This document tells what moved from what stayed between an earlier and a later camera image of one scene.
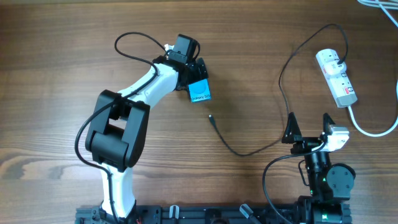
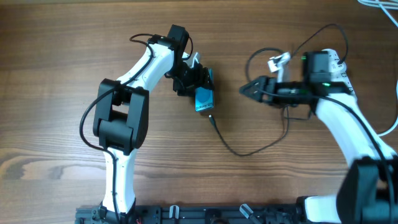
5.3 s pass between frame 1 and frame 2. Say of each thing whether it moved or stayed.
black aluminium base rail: stayed
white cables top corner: stayed
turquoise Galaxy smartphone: moved
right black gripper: moved
